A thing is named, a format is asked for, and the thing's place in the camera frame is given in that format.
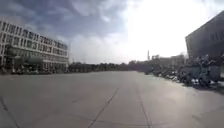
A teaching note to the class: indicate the low distant building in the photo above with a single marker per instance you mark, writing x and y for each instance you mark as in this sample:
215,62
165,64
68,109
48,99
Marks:
166,61

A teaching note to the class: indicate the white multi-storey building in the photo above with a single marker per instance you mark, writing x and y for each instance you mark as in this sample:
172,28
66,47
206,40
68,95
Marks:
30,46

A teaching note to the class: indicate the row of trees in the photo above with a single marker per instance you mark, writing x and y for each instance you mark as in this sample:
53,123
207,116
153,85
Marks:
100,66

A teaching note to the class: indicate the row of parked bicycles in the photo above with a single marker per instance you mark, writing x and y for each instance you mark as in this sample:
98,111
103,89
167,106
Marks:
195,73

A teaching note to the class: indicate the grey paved square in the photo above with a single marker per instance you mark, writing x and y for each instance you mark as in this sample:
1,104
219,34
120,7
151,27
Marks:
100,96

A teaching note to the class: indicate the dark building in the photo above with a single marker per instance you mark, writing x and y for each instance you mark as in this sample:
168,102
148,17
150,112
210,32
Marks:
208,38

